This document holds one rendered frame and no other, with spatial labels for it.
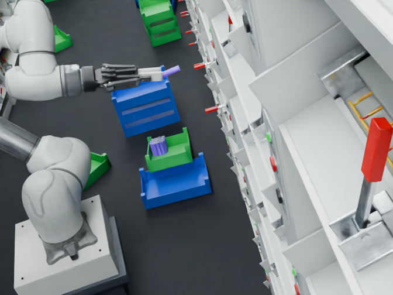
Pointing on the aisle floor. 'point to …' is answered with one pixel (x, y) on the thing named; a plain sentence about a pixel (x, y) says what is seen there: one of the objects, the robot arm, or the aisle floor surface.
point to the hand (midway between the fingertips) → (150, 74)
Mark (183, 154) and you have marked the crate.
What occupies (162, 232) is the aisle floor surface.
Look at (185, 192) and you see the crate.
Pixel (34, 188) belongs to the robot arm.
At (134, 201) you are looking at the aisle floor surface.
